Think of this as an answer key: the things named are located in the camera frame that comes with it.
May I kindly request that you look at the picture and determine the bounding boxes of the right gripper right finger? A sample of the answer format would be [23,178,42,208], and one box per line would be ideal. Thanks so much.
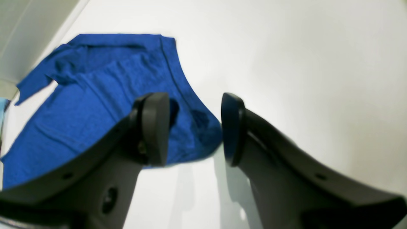
[221,93,406,229]

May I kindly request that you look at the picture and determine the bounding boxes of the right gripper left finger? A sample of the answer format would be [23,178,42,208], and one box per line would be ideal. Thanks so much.
[1,92,170,229]

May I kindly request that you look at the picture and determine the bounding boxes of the blue long-sleeve T-shirt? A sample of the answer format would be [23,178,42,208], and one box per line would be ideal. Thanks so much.
[1,34,222,189]

